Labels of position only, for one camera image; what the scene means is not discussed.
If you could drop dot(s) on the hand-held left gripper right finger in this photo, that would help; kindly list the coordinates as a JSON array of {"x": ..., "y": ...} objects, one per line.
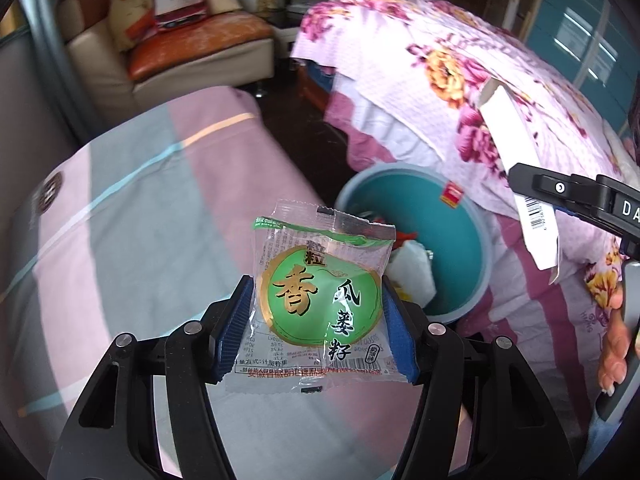
[{"x": 400, "y": 335}]

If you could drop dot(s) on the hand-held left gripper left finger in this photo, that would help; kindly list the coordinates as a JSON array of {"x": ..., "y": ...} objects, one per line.
[{"x": 232, "y": 330}]

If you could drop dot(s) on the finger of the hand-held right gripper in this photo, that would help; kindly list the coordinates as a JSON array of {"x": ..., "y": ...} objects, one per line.
[
  {"x": 550, "y": 185},
  {"x": 580, "y": 214}
]

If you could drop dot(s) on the white cardboard box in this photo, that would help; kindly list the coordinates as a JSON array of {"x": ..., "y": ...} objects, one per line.
[{"x": 505, "y": 135}]

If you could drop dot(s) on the clear packet with green label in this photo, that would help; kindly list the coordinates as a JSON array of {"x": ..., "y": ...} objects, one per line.
[{"x": 320, "y": 305}]

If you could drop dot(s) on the teal plastic bucket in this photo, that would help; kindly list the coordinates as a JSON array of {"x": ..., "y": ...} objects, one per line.
[{"x": 450, "y": 260}]

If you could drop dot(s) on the person's right hand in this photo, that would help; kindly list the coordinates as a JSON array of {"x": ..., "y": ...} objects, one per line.
[{"x": 612, "y": 355}]

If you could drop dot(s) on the white plastic bag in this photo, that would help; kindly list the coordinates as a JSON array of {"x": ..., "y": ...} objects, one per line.
[{"x": 412, "y": 272}]

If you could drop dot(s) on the striped pastel bedsheet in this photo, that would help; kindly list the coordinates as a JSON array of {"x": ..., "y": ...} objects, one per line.
[{"x": 150, "y": 185}]

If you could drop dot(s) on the teal cabinet door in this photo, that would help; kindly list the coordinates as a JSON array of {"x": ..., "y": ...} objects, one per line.
[{"x": 575, "y": 20}]

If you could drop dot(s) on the pink floral blanket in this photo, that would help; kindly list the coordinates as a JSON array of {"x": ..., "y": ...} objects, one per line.
[{"x": 400, "y": 60}]

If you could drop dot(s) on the grey blue trousers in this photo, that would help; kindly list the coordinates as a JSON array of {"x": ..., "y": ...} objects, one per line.
[{"x": 600, "y": 440}]

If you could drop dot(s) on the blue storage box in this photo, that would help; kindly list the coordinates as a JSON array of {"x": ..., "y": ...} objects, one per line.
[{"x": 315, "y": 80}]

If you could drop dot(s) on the orange seat cushion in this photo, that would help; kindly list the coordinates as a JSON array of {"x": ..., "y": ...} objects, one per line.
[{"x": 200, "y": 40}]

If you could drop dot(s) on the beige sofa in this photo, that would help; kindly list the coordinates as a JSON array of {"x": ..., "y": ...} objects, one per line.
[{"x": 100, "y": 60}]

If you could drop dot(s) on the cluttered side table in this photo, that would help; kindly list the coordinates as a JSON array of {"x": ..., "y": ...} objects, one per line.
[{"x": 290, "y": 15}]

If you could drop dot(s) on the yellow pillow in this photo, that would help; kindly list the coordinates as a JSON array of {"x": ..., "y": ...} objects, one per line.
[{"x": 130, "y": 15}]

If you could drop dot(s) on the grey metal post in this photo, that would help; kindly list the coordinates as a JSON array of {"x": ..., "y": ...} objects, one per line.
[{"x": 55, "y": 60}]

